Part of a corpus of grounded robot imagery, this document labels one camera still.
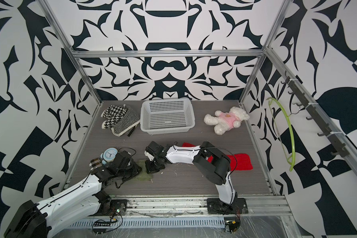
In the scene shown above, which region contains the green knitted scarf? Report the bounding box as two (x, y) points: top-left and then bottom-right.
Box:
(131, 160), (152, 182)

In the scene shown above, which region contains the red knitted scarf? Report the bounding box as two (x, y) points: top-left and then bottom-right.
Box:
(181, 142), (253, 172)

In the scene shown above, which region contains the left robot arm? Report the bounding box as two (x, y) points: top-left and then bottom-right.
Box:
(4, 151), (142, 238)

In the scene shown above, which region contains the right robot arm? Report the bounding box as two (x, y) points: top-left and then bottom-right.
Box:
(144, 141), (237, 206)

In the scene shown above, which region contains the white plastic basket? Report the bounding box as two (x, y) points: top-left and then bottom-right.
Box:
(140, 98), (195, 135)

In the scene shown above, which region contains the black white houndstooth scarf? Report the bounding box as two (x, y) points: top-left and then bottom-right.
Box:
(101, 104), (140, 137)

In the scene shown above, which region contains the light blue alarm clock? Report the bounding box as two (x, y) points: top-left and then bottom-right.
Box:
(100, 148), (118, 163)

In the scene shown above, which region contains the black connector hub left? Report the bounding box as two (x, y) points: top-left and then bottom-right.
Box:
(92, 219), (112, 229)

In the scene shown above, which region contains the black connector hub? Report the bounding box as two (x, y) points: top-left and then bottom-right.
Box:
(92, 219), (112, 229)
(224, 220), (241, 234)

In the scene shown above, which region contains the white teddy bear pink shirt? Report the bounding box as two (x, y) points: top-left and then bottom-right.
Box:
(204, 107), (250, 135)

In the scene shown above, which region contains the black connector hub right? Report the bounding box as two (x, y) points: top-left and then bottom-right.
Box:
(224, 220), (241, 234)

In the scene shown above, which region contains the green clothes hanger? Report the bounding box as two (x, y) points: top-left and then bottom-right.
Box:
(266, 97), (296, 172)

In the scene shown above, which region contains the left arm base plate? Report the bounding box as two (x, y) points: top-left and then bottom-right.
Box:
(101, 199), (128, 216)

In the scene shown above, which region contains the white slotted cable duct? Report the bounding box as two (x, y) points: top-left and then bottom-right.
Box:
(68, 216), (226, 230)

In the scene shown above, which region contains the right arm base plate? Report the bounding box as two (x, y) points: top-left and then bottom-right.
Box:
(206, 198), (249, 215)

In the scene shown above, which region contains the grey wall hook rail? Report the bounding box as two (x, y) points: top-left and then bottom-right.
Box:
(282, 71), (350, 158)

